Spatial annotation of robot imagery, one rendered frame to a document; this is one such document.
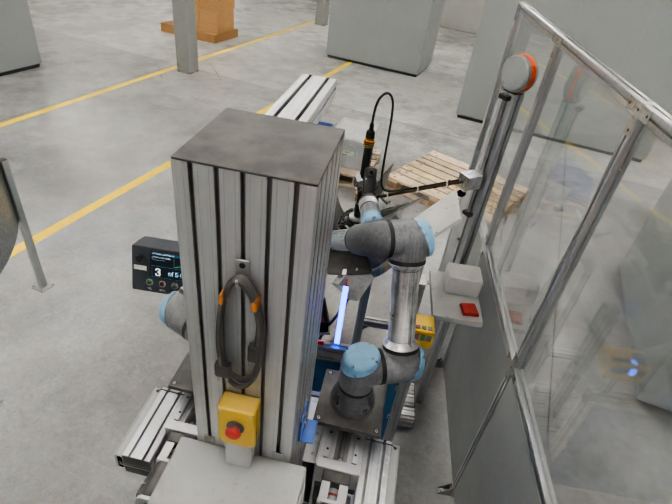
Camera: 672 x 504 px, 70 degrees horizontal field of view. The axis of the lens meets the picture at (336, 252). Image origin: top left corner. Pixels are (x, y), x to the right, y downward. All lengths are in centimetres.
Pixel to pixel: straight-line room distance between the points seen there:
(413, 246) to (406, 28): 787
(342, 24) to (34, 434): 808
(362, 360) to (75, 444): 185
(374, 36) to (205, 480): 858
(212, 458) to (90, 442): 166
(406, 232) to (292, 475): 71
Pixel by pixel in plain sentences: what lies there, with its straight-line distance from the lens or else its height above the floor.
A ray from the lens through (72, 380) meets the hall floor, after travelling 325.
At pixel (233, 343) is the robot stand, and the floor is 162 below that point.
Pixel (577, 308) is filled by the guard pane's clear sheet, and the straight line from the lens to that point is 168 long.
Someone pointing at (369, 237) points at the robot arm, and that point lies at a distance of 138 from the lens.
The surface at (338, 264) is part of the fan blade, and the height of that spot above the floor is 117.
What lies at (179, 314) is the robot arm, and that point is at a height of 125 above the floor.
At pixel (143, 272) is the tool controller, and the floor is 115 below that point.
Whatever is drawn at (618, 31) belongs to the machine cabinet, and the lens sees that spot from 727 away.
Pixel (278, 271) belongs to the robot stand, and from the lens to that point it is 88.
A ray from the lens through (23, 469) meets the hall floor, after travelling 298.
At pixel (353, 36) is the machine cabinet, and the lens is 946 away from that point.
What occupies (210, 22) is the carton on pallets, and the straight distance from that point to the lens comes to 1007.
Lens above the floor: 239
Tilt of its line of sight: 36 degrees down
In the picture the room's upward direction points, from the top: 8 degrees clockwise
